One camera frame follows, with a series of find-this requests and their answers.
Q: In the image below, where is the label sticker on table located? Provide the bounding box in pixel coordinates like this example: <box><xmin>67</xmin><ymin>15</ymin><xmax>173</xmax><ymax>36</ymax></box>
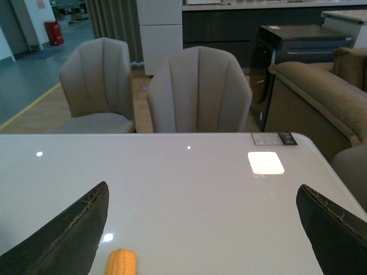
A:
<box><xmin>251</xmin><ymin>132</ymin><xmax>297</xmax><ymax>146</ymax></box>

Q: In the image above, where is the dark kitchen counter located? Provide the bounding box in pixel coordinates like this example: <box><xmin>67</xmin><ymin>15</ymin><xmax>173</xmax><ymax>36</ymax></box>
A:
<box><xmin>182</xmin><ymin>1</ymin><xmax>366</xmax><ymax>68</ymax></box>

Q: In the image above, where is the yellow corn cob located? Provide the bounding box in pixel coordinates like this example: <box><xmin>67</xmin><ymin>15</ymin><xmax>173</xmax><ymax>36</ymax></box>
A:
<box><xmin>104</xmin><ymin>249</ymin><xmax>137</xmax><ymax>275</ymax></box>

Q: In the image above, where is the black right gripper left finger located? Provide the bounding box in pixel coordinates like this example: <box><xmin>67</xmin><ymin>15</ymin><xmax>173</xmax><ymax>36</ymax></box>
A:
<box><xmin>1</xmin><ymin>182</ymin><xmax>109</xmax><ymax>274</ymax></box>

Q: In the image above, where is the grey chair right edge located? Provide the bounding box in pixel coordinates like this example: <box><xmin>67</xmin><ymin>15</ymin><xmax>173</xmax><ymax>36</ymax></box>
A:
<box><xmin>330</xmin><ymin>146</ymin><xmax>366</xmax><ymax>211</ymax></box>

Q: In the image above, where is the beige chair centre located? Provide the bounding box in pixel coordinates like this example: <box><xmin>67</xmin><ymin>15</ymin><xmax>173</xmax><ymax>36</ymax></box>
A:
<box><xmin>147</xmin><ymin>46</ymin><xmax>252</xmax><ymax>133</ymax></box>

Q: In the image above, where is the beige chair left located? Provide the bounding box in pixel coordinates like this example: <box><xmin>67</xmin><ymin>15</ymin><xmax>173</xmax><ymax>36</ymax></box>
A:
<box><xmin>55</xmin><ymin>37</ymin><xmax>136</xmax><ymax>134</ymax></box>

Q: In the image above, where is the beige chair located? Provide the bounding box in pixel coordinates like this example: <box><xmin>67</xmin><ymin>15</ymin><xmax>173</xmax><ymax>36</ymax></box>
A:
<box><xmin>55</xmin><ymin>37</ymin><xmax>136</xmax><ymax>134</ymax></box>
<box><xmin>147</xmin><ymin>46</ymin><xmax>252</xmax><ymax>133</ymax></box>

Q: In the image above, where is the brown sofa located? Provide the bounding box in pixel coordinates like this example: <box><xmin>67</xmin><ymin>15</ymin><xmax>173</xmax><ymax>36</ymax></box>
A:
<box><xmin>264</xmin><ymin>48</ymin><xmax>366</xmax><ymax>161</ymax></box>

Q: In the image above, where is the black washing machine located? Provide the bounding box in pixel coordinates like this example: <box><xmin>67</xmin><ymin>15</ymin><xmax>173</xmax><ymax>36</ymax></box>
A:
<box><xmin>249</xmin><ymin>25</ymin><xmax>352</xmax><ymax>131</ymax></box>

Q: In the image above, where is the red fire box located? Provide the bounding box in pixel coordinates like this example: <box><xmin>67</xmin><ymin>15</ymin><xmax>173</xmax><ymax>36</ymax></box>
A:
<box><xmin>44</xmin><ymin>20</ymin><xmax>64</xmax><ymax>46</ymax></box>

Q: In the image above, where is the grey curtain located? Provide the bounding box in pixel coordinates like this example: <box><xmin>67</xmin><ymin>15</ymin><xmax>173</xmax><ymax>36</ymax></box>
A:
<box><xmin>85</xmin><ymin>0</ymin><xmax>143</xmax><ymax>63</ymax></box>

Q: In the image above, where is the white counter island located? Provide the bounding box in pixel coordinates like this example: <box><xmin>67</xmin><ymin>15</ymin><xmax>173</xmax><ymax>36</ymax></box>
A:
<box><xmin>321</xmin><ymin>10</ymin><xmax>366</xmax><ymax>48</ymax></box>

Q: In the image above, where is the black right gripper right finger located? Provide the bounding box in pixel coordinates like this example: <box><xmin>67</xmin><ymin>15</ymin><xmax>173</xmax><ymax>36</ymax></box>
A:
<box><xmin>296</xmin><ymin>184</ymin><xmax>366</xmax><ymax>274</ymax></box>

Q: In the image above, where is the white refrigerator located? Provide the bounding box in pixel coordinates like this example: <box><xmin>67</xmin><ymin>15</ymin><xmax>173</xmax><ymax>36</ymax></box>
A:
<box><xmin>136</xmin><ymin>0</ymin><xmax>183</xmax><ymax>76</ymax></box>

